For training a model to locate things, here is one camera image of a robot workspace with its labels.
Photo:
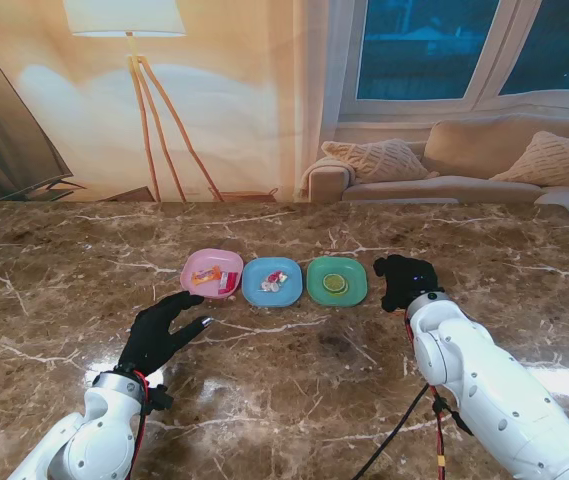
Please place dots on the green square plastic dish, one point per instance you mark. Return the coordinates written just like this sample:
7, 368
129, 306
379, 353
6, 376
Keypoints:
336, 265

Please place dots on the orange candy packet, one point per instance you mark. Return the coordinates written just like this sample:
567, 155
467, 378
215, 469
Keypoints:
205, 276

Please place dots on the pink candy packet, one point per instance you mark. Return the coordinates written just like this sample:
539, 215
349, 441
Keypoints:
229, 282

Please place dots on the white framed window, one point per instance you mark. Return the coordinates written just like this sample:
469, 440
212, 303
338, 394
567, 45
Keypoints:
414, 50

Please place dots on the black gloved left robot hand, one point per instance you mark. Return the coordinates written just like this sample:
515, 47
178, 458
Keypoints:
151, 335

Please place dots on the clear small candy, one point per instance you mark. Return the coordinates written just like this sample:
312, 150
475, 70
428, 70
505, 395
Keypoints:
273, 281

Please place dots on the pink square plastic dish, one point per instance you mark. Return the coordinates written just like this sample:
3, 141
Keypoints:
211, 260

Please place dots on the green lime slice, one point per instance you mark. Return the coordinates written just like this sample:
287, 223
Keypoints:
333, 282

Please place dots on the blue square plastic dish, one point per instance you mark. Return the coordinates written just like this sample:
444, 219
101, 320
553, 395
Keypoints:
264, 300

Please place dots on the cream knitted cushion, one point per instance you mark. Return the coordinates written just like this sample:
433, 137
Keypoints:
376, 160
554, 160

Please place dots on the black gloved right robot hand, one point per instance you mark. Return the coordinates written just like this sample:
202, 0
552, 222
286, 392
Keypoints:
409, 280

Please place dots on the cream throw blanket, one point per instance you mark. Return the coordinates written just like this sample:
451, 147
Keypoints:
331, 167

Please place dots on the beige sofa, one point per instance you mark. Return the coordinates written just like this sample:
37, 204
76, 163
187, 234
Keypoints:
474, 165

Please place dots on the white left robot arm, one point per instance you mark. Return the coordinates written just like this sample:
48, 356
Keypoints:
94, 430

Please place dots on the wooden tripod floor lamp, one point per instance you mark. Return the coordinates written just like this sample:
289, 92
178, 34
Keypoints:
126, 20

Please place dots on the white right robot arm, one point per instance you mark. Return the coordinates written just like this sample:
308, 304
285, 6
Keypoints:
489, 375

